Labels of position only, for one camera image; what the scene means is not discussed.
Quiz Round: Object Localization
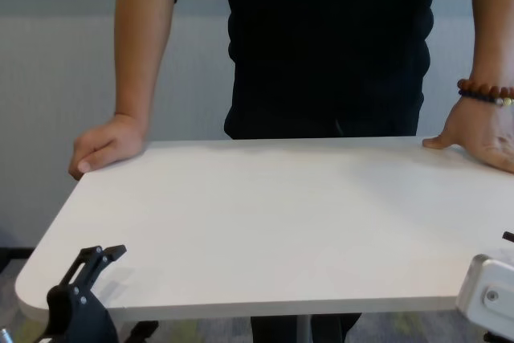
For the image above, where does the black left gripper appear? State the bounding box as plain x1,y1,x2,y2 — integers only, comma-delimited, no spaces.
39,244,160,343

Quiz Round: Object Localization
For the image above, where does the brown wooden bead bracelet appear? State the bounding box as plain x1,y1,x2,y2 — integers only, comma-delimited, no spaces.
456,79,514,97

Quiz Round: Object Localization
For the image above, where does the dark blue bead bracelet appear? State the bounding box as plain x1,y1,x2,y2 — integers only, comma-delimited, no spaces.
458,88,514,108

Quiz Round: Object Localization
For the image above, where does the white rolling pedestal table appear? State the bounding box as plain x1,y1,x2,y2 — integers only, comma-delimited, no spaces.
14,136,514,343

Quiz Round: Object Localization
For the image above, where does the black sweater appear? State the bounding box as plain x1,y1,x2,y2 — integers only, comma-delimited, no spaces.
116,0,479,119

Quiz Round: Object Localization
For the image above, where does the person's right forearm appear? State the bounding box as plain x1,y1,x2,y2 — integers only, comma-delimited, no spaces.
114,0,177,127

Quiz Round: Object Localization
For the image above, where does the person's right hand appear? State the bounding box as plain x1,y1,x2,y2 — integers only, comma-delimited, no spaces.
67,113,145,182

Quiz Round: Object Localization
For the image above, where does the black baseboard strip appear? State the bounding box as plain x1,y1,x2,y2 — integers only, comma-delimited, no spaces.
0,244,36,260

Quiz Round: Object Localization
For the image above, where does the person's left hand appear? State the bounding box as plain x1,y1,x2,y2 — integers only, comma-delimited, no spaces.
422,97,514,175

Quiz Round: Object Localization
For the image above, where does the person's left forearm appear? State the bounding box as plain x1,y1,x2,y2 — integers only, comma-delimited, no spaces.
469,0,514,91

